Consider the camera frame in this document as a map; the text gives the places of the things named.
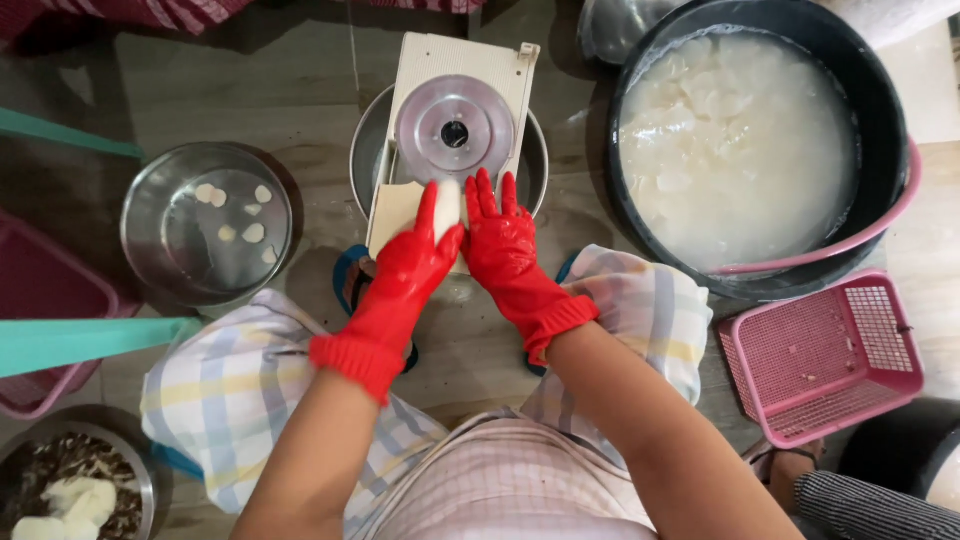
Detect person's right hand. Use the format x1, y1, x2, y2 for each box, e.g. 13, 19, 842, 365
460, 168, 573, 325

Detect person's left hand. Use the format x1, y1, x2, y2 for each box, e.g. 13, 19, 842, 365
360, 180, 467, 325

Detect white peeled vegetable piece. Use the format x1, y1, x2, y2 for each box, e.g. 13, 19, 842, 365
433, 177, 463, 243

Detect cream plastic slicer board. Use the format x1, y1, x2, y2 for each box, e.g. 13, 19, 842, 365
365, 31, 542, 276

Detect steel bowl under slicer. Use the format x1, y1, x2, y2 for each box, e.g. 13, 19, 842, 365
349, 82, 550, 223

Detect round metal slicer disc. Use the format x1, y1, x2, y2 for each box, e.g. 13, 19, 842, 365
393, 74, 517, 186

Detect group of white vegetable slices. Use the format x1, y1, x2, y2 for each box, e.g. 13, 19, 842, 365
193, 182, 280, 266

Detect pastel checked trousers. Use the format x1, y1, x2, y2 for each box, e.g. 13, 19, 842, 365
140, 243, 714, 520

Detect steel bowl with water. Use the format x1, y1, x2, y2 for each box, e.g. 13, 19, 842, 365
120, 141, 294, 308

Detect pink checked garment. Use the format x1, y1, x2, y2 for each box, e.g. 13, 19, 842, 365
358, 411, 663, 540

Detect steel vessel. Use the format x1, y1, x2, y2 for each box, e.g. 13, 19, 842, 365
576, 0, 687, 67

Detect mass of soaking white slices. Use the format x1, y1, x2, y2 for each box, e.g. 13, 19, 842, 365
618, 28, 861, 274

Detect pink plastic mesh basket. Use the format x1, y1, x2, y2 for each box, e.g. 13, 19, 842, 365
717, 270, 926, 450

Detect teal stool bar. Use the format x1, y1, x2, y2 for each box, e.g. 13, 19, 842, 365
0, 106, 146, 160
0, 316, 205, 381

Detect steel bowl with peels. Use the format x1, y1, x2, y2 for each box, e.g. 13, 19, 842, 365
0, 420, 157, 540

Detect maroon plastic basket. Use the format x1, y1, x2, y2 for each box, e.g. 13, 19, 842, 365
0, 208, 142, 421

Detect pink plastic tub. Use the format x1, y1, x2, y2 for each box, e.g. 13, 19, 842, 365
708, 136, 924, 277

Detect large black tub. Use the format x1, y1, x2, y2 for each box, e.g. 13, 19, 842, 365
606, 0, 911, 303

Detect heap of peeled white vegetables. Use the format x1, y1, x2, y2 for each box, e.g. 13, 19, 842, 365
10, 476, 120, 540

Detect black round container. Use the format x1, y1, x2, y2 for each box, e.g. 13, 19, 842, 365
836, 397, 960, 515

